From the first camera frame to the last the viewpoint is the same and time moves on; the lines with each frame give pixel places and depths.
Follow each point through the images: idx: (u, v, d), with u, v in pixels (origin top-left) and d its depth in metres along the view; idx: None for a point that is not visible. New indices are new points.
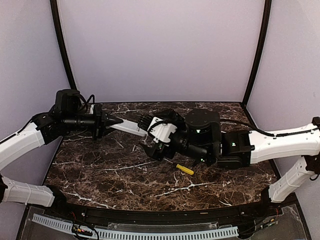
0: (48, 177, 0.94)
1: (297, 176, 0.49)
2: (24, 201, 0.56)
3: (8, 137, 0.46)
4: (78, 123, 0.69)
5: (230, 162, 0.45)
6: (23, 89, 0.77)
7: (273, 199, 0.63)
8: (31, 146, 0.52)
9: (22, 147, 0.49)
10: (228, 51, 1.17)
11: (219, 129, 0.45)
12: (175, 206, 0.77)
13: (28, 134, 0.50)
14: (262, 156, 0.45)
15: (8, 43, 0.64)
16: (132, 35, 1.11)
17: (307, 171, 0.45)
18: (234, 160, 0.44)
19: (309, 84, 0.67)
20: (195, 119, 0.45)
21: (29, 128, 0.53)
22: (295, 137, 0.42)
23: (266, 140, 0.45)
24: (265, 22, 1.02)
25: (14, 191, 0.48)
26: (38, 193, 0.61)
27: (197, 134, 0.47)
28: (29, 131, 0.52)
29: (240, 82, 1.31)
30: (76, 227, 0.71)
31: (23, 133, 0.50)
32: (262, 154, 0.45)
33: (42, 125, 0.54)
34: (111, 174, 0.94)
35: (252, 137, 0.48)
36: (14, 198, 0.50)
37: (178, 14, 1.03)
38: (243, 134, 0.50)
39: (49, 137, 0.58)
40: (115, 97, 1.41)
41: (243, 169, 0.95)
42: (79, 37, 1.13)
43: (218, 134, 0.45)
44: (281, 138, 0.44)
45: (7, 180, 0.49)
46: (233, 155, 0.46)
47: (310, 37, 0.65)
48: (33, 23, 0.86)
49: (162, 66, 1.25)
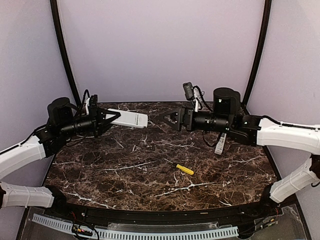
0: (48, 177, 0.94)
1: (300, 175, 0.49)
2: (24, 204, 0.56)
3: (10, 148, 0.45)
4: (76, 128, 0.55)
5: (238, 134, 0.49)
6: (23, 89, 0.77)
7: (271, 196, 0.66)
8: (32, 157, 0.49)
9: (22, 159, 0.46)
10: (228, 51, 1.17)
11: (238, 103, 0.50)
12: (175, 206, 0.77)
13: (31, 146, 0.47)
14: (266, 139, 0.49)
15: (8, 43, 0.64)
16: (132, 35, 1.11)
17: (310, 172, 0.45)
18: (240, 133, 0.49)
19: (309, 84, 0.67)
20: (220, 91, 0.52)
21: (33, 141, 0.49)
22: (301, 132, 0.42)
23: (273, 127, 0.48)
24: (265, 22, 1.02)
25: (12, 196, 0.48)
26: (37, 195, 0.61)
27: (218, 105, 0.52)
28: (33, 142, 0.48)
29: (240, 82, 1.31)
30: (76, 227, 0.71)
31: (26, 144, 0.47)
32: (266, 137, 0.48)
33: (44, 139, 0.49)
34: (111, 174, 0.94)
35: (262, 121, 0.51)
36: (13, 202, 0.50)
37: (179, 14, 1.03)
38: (256, 118, 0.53)
39: (52, 150, 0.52)
40: (115, 97, 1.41)
41: (243, 169, 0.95)
42: (79, 37, 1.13)
43: (236, 107, 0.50)
44: (288, 128, 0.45)
45: (5, 185, 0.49)
46: (243, 130, 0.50)
47: (310, 37, 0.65)
48: (33, 23, 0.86)
49: (162, 66, 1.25)
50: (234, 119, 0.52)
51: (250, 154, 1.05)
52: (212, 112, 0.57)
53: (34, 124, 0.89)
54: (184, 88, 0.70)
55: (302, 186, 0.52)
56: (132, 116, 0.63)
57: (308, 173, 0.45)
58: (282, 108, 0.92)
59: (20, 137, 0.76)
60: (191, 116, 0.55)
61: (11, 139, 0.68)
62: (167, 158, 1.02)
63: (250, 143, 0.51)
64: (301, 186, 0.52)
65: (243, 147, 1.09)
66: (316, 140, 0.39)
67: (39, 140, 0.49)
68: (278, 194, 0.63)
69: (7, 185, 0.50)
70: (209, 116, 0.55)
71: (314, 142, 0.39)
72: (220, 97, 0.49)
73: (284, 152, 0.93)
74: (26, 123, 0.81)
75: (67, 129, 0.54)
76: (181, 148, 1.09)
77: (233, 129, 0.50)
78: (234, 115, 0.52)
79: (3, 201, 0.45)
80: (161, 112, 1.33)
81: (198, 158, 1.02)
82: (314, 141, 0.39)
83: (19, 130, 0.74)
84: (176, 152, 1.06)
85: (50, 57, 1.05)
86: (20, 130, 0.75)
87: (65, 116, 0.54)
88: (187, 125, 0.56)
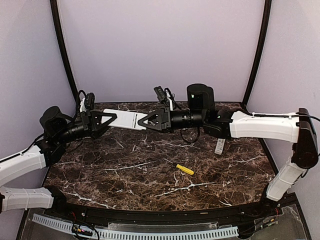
0: (48, 177, 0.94)
1: (285, 169, 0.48)
2: (24, 206, 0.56)
3: (11, 156, 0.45)
4: (71, 134, 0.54)
5: (211, 127, 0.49)
6: (23, 89, 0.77)
7: (267, 196, 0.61)
8: (32, 167, 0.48)
9: (23, 168, 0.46)
10: (228, 51, 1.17)
11: (211, 99, 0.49)
12: (175, 206, 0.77)
13: (32, 155, 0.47)
14: (239, 131, 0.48)
15: (9, 43, 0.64)
16: (132, 34, 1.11)
17: (292, 164, 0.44)
18: (213, 127, 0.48)
19: (309, 84, 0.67)
20: (193, 86, 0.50)
21: (34, 149, 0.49)
22: (275, 121, 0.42)
23: (245, 118, 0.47)
24: (265, 21, 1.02)
25: (11, 200, 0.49)
26: (37, 197, 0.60)
27: (192, 101, 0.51)
28: (34, 151, 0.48)
29: (239, 82, 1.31)
30: (76, 227, 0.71)
31: (27, 153, 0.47)
32: (239, 130, 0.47)
33: (45, 149, 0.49)
34: (111, 174, 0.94)
35: (235, 114, 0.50)
36: (12, 206, 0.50)
37: (179, 14, 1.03)
38: (230, 112, 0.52)
39: (55, 160, 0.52)
40: (115, 97, 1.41)
41: (243, 169, 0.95)
42: (79, 37, 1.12)
43: (209, 102, 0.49)
44: (262, 119, 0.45)
45: (4, 189, 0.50)
46: (216, 124, 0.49)
47: (310, 37, 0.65)
48: (33, 23, 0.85)
49: (163, 66, 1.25)
50: (208, 114, 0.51)
51: (251, 154, 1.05)
52: (188, 109, 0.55)
53: (34, 124, 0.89)
54: (155, 91, 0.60)
55: (292, 181, 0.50)
56: (129, 117, 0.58)
57: (291, 165, 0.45)
58: (283, 108, 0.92)
59: (20, 137, 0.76)
60: (168, 113, 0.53)
61: (11, 139, 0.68)
62: (167, 158, 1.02)
63: (225, 137, 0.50)
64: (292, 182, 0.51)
65: (243, 147, 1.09)
66: (291, 128, 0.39)
67: (40, 150, 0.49)
68: (274, 194, 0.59)
69: (7, 189, 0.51)
70: (186, 113, 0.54)
71: (290, 130, 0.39)
72: (192, 92, 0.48)
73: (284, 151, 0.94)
74: (27, 123, 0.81)
75: (63, 136, 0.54)
76: (181, 148, 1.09)
77: (207, 123, 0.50)
78: (207, 109, 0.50)
79: (2, 205, 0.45)
80: None
81: (198, 158, 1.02)
82: (288, 128, 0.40)
83: (19, 130, 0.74)
84: (176, 152, 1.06)
85: (51, 57, 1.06)
86: (20, 130, 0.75)
87: (59, 125, 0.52)
88: (166, 122, 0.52)
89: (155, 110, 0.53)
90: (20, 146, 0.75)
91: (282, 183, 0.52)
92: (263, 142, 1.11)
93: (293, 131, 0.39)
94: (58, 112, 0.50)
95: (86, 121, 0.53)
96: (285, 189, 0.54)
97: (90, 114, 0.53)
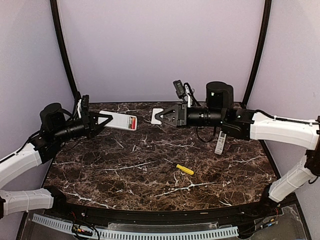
0: (48, 177, 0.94)
1: (295, 173, 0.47)
2: (25, 208, 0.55)
3: (5, 158, 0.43)
4: (70, 132, 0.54)
5: (230, 127, 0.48)
6: (23, 90, 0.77)
7: (269, 196, 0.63)
8: (28, 165, 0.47)
9: (19, 167, 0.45)
10: (229, 50, 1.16)
11: (232, 97, 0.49)
12: (175, 206, 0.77)
13: (26, 155, 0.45)
14: (259, 133, 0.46)
15: (8, 43, 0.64)
16: (131, 34, 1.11)
17: (305, 169, 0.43)
18: (232, 127, 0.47)
19: (309, 84, 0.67)
20: (212, 85, 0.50)
21: (28, 148, 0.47)
22: (297, 126, 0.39)
23: (266, 120, 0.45)
24: (265, 21, 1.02)
25: (12, 203, 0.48)
26: (37, 198, 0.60)
27: (212, 99, 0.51)
28: (29, 150, 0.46)
29: (240, 82, 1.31)
30: (76, 227, 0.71)
31: (22, 153, 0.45)
32: (258, 131, 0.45)
33: (40, 145, 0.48)
34: (111, 174, 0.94)
35: (256, 116, 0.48)
36: (13, 208, 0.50)
37: (179, 15, 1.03)
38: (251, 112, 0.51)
39: (48, 156, 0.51)
40: (115, 97, 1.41)
41: (243, 169, 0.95)
42: (79, 36, 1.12)
43: (229, 101, 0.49)
44: (284, 122, 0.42)
45: (4, 192, 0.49)
46: (236, 124, 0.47)
47: (310, 37, 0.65)
48: (32, 22, 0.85)
49: (162, 67, 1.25)
50: (227, 113, 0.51)
51: (250, 154, 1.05)
52: (206, 107, 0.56)
53: (33, 124, 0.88)
54: (174, 85, 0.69)
55: (298, 185, 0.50)
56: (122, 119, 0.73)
57: (303, 170, 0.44)
58: (283, 107, 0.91)
59: (20, 137, 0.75)
60: (185, 110, 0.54)
61: (10, 139, 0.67)
62: (167, 158, 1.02)
63: (243, 138, 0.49)
64: (299, 185, 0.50)
65: (243, 147, 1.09)
66: (312, 135, 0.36)
67: (34, 147, 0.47)
68: (274, 194, 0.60)
69: (6, 191, 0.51)
70: (203, 112, 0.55)
71: (311, 138, 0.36)
72: (212, 90, 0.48)
73: (284, 151, 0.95)
74: (26, 123, 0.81)
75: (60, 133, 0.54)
76: (181, 148, 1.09)
77: (226, 122, 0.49)
78: (227, 108, 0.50)
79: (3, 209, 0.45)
80: None
81: (198, 158, 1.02)
82: (308, 135, 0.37)
83: (18, 130, 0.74)
84: (176, 152, 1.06)
85: (50, 57, 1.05)
86: (20, 130, 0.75)
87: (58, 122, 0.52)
88: (182, 119, 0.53)
89: (173, 107, 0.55)
90: (19, 146, 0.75)
91: (287, 185, 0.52)
92: (262, 143, 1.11)
93: (314, 139, 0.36)
94: (60, 107, 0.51)
95: (87, 121, 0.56)
96: (290, 191, 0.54)
97: (90, 115, 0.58)
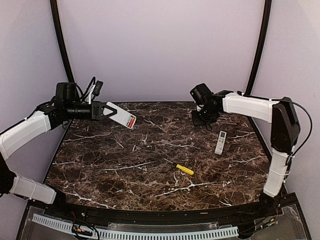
0: (48, 177, 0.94)
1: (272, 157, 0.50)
2: (29, 195, 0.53)
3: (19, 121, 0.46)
4: (76, 112, 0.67)
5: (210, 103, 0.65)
6: (23, 89, 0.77)
7: (265, 190, 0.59)
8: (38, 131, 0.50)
9: (33, 130, 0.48)
10: (229, 50, 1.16)
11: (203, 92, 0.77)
12: (175, 206, 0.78)
13: (37, 118, 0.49)
14: (230, 106, 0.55)
15: (8, 43, 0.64)
16: (131, 35, 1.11)
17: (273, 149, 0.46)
18: (211, 102, 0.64)
19: (309, 84, 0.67)
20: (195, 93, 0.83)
21: (38, 114, 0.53)
22: (258, 101, 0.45)
23: (236, 97, 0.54)
24: (265, 22, 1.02)
25: (21, 181, 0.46)
26: (42, 188, 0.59)
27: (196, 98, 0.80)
28: (39, 115, 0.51)
29: (240, 82, 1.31)
30: (76, 227, 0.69)
31: (32, 118, 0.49)
32: (229, 105, 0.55)
33: (50, 111, 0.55)
34: (111, 174, 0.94)
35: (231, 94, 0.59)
36: (21, 189, 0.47)
37: (179, 15, 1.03)
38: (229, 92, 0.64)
39: (55, 122, 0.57)
40: (115, 98, 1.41)
41: (243, 169, 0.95)
42: (79, 36, 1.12)
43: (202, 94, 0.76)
44: (249, 98, 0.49)
45: None
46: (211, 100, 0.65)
47: (310, 37, 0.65)
48: (32, 22, 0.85)
49: (162, 67, 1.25)
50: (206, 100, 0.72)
51: (250, 154, 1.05)
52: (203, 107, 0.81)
53: None
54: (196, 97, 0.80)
55: (282, 172, 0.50)
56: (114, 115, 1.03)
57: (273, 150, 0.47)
58: None
59: None
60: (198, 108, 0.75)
61: None
62: (167, 158, 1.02)
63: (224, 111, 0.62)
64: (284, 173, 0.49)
65: (243, 147, 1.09)
66: (267, 108, 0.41)
67: (44, 113, 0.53)
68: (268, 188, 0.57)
69: None
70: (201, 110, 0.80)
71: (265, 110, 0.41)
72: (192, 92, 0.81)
73: None
74: None
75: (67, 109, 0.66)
76: (181, 148, 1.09)
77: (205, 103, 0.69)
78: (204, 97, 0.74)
79: (13, 183, 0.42)
80: (160, 112, 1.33)
81: (198, 158, 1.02)
82: (264, 108, 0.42)
83: None
84: (176, 151, 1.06)
85: (50, 56, 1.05)
86: None
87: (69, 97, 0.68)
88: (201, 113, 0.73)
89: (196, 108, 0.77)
90: None
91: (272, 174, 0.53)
92: (263, 143, 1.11)
93: (268, 111, 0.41)
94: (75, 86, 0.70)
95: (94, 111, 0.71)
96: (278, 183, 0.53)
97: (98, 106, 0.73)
